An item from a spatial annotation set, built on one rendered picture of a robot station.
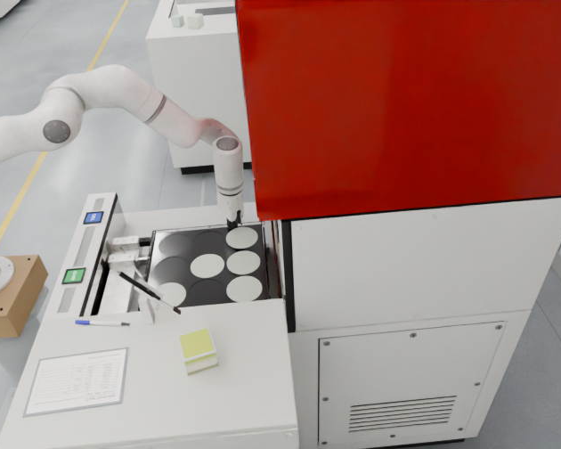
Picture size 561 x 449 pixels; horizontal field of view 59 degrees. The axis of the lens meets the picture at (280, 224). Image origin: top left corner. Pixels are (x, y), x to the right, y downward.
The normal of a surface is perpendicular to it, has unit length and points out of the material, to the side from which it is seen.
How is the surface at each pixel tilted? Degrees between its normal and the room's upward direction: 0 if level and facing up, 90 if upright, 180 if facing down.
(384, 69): 90
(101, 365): 0
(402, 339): 90
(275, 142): 90
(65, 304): 0
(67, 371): 0
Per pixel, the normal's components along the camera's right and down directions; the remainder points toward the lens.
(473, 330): 0.08, 0.64
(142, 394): -0.04, -0.77
